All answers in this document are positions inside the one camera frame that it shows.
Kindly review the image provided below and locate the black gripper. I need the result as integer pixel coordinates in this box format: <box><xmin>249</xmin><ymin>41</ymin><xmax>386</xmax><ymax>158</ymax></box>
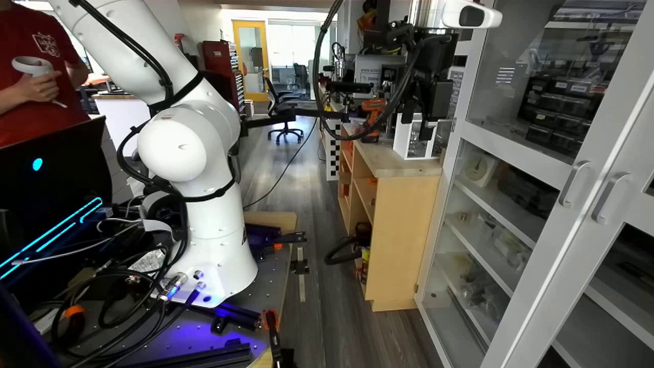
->
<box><xmin>391</xmin><ymin>33</ymin><xmax>458</xmax><ymax>161</ymax></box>

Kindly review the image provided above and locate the white cabinet door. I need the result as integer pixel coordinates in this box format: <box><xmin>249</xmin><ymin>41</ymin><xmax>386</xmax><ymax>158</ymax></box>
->
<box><xmin>416</xmin><ymin>0</ymin><xmax>654</xmax><ymax>368</ymax></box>
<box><xmin>479</xmin><ymin>86</ymin><xmax>654</xmax><ymax>368</ymax></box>

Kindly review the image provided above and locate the silver door handle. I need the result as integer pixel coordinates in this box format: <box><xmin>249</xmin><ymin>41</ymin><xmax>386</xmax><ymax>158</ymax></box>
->
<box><xmin>591</xmin><ymin>172</ymin><xmax>631</xmax><ymax>224</ymax></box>
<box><xmin>557</xmin><ymin>160</ymin><xmax>591</xmax><ymax>208</ymax></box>

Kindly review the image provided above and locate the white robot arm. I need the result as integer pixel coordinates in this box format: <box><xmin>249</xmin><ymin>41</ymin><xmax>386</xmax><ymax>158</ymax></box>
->
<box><xmin>46</xmin><ymin>0</ymin><xmax>257</xmax><ymax>309</ymax></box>

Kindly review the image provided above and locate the yellow framed door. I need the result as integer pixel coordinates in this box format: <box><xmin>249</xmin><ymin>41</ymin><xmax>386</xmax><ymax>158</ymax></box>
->
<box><xmin>232</xmin><ymin>20</ymin><xmax>269</xmax><ymax>103</ymax></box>

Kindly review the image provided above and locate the wooden shelf cabinet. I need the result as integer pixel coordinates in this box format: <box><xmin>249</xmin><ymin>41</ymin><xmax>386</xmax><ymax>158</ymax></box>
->
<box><xmin>336</xmin><ymin>141</ymin><xmax>442</xmax><ymax>311</ymax></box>

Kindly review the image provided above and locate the black parts organizer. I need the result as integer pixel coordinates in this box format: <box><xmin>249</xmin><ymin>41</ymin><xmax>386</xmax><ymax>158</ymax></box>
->
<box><xmin>516</xmin><ymin>75</ymin><xmax>604</xmax><ymax>158</ymax></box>

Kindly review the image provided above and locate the black office chair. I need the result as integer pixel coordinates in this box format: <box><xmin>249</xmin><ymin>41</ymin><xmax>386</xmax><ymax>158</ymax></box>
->
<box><xmin>265</xmin><ymin>77</ymin><xmax>305</xmax><ymax>144</ymax></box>

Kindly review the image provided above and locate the red tool cabinet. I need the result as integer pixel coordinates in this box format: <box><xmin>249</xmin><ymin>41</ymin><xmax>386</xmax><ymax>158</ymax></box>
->
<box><xmin>197</xmin><ymin>41</ymin><xmax>239</xmax><ymax>106</ymax></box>

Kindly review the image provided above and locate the black monitor screen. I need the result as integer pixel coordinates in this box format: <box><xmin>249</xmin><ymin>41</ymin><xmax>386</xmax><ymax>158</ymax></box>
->
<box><xmin>0</xmin><ymin>117</ymin><xmax>111</xmax><ymax>276</ymax></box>

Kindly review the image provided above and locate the white handheld controller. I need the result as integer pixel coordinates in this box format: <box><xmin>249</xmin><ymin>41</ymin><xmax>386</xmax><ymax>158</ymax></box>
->
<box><xmin>12</xmin><ymin>55</ymin><xmax>53</xmax><ymax>77</ymax></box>

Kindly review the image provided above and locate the person in red shirt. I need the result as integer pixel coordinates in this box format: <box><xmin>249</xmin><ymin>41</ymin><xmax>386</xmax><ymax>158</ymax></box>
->
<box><xmin>0</xmin><ymin>0</ymin><xmax>87</xmax><ymax>147</ymax></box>

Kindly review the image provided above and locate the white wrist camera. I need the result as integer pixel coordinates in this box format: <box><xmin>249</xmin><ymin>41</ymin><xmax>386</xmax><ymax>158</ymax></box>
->
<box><xmin>416</xmin><ymin>0</ymin><xmax>502</xmax><ymax>31</ymax></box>

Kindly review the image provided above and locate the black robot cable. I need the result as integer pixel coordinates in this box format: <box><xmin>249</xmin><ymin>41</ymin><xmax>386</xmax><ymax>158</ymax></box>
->
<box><xmin>311</xmin><ymin>0</ymin><xmax>424</xmax><ymax>144</ymax></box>

